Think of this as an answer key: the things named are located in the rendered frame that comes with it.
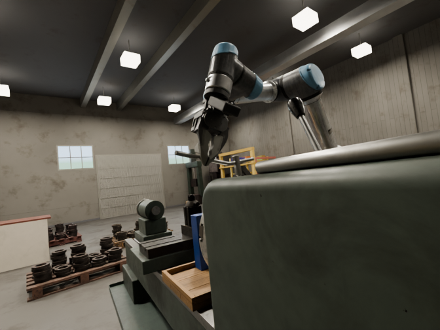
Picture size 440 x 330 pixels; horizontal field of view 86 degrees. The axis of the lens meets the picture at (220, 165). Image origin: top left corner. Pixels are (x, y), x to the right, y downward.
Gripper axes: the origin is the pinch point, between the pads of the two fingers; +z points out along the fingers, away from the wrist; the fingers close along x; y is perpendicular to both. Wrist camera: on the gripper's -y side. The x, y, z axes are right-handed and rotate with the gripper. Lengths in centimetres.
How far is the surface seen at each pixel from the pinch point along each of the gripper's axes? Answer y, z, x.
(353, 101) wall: 449, -525, -789
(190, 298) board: 16.1, 38.4, -11.2
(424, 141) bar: -45.8, 4.6, 2.0
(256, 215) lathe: -24.8, 12.6, 1.9
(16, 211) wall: 1125, 118, 204
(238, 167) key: 5.7, -2.2, -13.5
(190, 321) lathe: 22, 48, -16
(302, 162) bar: -32.6, 4.8, 1.7
